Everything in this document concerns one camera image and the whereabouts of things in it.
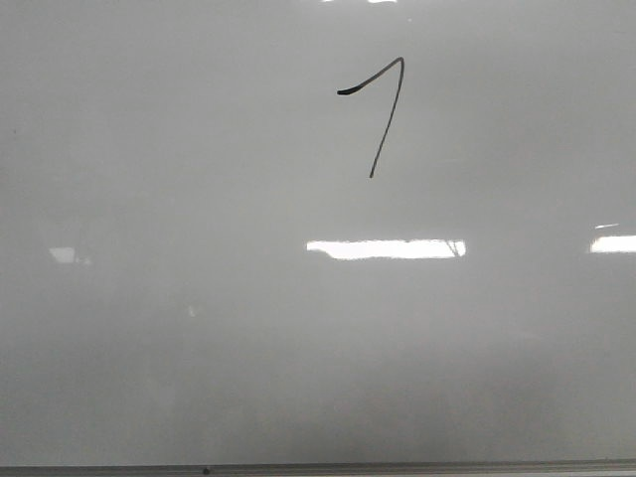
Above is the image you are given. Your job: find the white whiteboard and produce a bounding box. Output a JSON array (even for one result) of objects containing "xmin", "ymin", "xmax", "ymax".
[{"xmin": 1, "ymin": 1, "xmax": 635, "ymax": 466}]

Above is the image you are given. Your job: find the aluminium whiteboard frame rail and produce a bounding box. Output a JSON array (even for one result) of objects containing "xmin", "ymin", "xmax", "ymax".
[{"xmin": 1, "ymin": 459, "xmax": 635, "ymax": 476}]

